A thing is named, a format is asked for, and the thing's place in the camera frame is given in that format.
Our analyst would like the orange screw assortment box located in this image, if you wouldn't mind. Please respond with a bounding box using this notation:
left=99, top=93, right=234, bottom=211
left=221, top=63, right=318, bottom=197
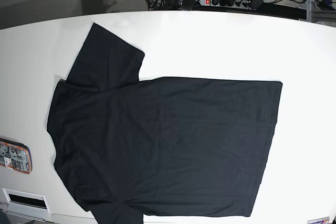
left=0, top=138, right=33, bottom=174

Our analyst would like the colourful sticker card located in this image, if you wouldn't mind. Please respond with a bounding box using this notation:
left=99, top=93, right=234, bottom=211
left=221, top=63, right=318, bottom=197
left=307, top=217, right=330, bottom=224

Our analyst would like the white power strip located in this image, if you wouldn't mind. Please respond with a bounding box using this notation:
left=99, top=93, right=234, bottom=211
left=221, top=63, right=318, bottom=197
left=198, top=0, right=249, bottom=9

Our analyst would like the white slotted tray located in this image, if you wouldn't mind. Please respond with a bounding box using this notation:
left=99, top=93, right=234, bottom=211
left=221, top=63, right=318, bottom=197
left=2, top=188, right=50, bottom=221

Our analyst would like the black T-shirt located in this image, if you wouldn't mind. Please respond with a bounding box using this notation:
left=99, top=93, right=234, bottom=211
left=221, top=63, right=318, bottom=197
left=47, top=24, right=282, bottom=223

